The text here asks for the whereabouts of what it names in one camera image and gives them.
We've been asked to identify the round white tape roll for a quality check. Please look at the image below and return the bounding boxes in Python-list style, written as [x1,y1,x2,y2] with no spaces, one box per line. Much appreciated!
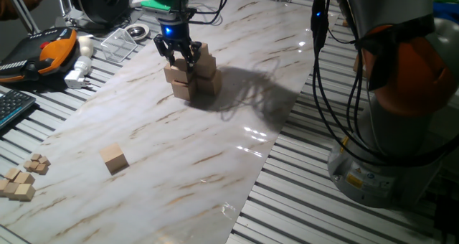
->
[124,23,151,42]

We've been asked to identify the black computer keyboard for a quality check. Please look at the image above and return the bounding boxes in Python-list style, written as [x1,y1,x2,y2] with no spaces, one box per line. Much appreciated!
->
[0,89,37,131]

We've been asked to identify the blue bag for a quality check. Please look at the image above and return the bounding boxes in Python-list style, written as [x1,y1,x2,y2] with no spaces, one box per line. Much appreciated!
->
[432,1,459,22]

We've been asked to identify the orange black teach pendant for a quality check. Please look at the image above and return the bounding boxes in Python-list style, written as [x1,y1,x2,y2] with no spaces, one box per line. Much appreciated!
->
[0,27,79,84]

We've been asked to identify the white egg-shaped object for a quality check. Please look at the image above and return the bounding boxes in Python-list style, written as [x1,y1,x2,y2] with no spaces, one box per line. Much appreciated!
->
[77,35,95,58]

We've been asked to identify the person left forearm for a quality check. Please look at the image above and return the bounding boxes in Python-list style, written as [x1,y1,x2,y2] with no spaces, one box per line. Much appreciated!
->
[0,0,39,22]

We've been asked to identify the black filament spool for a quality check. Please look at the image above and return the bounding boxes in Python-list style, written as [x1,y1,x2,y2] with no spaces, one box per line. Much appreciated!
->
[70,0,131,25]

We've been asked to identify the black usb cable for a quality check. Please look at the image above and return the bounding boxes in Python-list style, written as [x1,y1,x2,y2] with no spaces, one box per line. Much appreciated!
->
[186,0,459,166]

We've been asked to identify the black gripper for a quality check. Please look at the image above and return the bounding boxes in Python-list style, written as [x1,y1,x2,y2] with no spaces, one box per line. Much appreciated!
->
[153,13,203,73]

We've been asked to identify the clear plastic box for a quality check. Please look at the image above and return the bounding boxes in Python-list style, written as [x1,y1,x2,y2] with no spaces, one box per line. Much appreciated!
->
[100,27,138,64]

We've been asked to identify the white power adapter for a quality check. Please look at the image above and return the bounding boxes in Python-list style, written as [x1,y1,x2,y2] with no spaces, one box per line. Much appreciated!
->
[64,55,93,90]

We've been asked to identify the slanted metal stand pole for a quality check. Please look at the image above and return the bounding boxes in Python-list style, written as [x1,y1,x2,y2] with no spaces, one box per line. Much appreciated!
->
[2,0,41,35]

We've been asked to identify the marble pattern table sheet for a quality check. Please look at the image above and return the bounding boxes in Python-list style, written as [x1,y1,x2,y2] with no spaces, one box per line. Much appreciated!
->
[0,0,318,244]

